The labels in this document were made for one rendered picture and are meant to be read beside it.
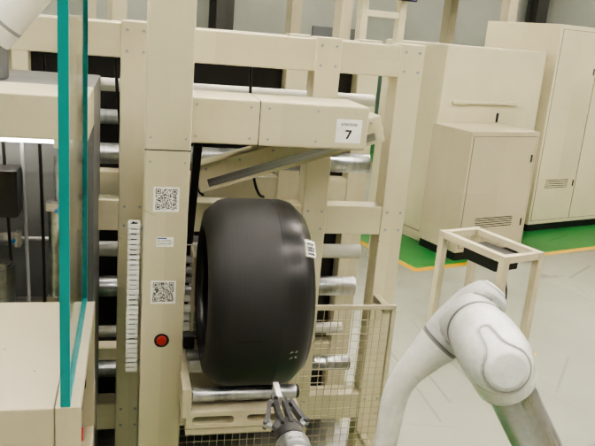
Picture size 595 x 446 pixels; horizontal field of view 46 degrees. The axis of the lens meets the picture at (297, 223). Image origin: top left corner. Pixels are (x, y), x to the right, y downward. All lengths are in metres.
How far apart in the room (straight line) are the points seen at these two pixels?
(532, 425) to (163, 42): 1.34
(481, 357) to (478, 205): 5.53
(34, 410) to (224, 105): 1.21
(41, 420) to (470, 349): 0.86
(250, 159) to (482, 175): 4.58
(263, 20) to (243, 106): 10.09
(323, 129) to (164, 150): 0.60
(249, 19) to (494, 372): 11.11
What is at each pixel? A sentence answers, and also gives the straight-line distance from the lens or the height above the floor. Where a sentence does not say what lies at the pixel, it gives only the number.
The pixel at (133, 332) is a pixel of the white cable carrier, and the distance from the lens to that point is 2.24.
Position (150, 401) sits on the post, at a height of 0.85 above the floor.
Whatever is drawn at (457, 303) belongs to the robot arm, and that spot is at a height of 1.46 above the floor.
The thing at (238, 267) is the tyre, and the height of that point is 1.36.
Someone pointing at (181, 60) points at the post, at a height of 1.91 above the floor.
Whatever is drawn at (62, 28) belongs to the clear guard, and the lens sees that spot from 1.30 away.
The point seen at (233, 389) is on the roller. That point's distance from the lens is 2.27.
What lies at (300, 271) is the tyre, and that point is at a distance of 2.04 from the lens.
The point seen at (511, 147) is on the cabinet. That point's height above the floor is 1.10.
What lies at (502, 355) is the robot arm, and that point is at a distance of 1.44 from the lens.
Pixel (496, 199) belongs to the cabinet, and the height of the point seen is 0.59.
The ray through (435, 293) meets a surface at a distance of 4.93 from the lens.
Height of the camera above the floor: 2.02
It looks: 15 degrees down
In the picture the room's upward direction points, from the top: 5 degrees clockwise
